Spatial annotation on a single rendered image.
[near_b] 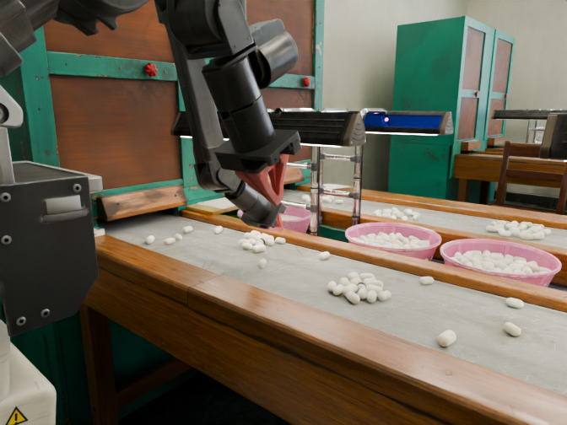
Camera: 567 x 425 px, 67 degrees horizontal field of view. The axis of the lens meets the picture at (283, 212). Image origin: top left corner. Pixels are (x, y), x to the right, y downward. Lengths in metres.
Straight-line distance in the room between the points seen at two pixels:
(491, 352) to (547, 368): 0.08
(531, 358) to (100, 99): 1.25
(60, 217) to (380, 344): 0.48
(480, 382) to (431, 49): 3.32
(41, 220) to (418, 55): 3.53
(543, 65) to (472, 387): 5.46
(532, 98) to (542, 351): 5.24
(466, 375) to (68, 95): 1.20
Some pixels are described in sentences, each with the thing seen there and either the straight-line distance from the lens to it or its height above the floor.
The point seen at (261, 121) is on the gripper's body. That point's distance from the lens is 0.53.
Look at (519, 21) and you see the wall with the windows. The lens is 6.10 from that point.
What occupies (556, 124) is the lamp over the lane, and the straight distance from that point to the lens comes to 0.83.
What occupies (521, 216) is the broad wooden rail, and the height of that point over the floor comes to 0.76.
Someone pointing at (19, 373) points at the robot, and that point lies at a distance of 0.65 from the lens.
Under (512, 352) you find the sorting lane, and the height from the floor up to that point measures 0.74.
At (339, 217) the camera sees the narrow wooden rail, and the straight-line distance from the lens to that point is 1.52.
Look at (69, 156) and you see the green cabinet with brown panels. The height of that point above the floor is 0.99.
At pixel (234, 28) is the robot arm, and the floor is 1.20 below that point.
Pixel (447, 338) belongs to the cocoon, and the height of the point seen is 0.76.
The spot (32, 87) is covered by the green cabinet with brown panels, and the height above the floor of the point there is 1.17.
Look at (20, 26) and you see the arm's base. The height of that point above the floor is 1.18.
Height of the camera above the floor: 1.12
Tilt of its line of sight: 13 degrees down
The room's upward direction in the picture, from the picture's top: straight up
